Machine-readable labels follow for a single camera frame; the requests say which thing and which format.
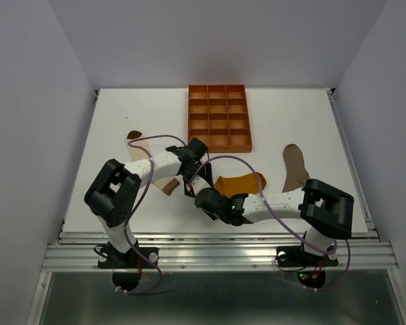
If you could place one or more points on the mustard yellow striped sock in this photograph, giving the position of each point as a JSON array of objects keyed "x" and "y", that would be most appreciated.
[{"x": 231, "y": 186}]

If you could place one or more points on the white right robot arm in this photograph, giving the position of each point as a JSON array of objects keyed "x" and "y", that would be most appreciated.
[{"x": 328, "y": 211}]

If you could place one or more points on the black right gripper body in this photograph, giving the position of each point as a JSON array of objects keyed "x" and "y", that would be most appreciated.
[{"x": 216, "y": 216}]

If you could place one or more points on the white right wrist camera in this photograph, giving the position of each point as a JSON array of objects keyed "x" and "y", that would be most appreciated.
[{"x": 198, "y": 184}]

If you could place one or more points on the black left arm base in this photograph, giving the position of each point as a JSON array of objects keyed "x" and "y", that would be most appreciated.
[{"x": 132, "y": 273}]

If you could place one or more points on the cream and brown sock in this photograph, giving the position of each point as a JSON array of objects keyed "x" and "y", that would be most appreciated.
[{"x": 140, "y": 150}]

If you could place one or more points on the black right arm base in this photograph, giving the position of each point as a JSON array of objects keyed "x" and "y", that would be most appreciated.
[{"x": 309, "y": 268}]

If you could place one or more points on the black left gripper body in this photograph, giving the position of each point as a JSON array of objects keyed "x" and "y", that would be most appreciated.
[{"x": 208, "y": 177}]

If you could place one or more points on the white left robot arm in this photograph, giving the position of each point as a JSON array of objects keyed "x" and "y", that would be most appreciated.
[{"x": 119, "y": 188}]

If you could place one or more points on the orange compartment tray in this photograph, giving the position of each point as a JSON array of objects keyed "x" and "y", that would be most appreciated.
[{"x": 218, "y": 116}]

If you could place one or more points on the aluminium front rail frame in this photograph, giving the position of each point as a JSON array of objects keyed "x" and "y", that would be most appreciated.
[{"x": 212, "y": 252}]

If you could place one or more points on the taupe sock with maroon cuff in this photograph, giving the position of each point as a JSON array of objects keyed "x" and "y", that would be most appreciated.
[{"x": 296, "y": 173}]

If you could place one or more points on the aluminium right side rail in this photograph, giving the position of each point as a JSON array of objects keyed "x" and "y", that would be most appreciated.
[{"x": 371, "y": 227}]

